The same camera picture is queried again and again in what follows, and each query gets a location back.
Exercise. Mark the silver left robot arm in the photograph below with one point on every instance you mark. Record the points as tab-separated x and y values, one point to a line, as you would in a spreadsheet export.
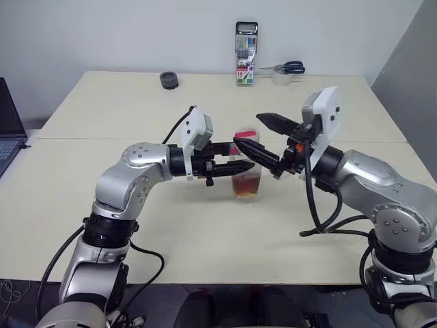
112	181

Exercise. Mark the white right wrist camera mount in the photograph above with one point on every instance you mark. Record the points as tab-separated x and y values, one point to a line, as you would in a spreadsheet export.
327	106

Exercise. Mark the plastic cup with brown liquid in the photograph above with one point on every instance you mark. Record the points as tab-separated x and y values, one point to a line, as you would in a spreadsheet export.
247	186

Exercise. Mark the black round cap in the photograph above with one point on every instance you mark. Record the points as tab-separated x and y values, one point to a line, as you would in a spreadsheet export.
169	80

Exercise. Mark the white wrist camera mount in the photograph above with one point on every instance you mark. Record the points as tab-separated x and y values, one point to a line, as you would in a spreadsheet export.
195	128
327	106

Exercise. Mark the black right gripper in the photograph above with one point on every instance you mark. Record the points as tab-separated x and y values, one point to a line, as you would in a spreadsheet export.
295	157

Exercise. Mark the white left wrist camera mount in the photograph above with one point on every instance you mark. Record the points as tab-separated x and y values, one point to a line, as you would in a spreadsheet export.
195	128

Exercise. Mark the marker pen pack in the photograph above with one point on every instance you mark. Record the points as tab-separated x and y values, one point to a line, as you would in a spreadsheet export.
246	54

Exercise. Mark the dark rounded shape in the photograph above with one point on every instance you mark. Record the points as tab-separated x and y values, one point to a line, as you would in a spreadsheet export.
201	309

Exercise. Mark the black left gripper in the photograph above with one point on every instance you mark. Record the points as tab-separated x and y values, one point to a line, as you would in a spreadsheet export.
202	163

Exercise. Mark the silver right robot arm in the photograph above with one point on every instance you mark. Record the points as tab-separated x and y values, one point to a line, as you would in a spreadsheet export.
368	177

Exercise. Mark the clear tape roll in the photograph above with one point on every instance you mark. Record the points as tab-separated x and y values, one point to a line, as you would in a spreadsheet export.
281	79

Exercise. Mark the dark laptop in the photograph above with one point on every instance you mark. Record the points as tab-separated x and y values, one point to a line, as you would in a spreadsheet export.
8	126

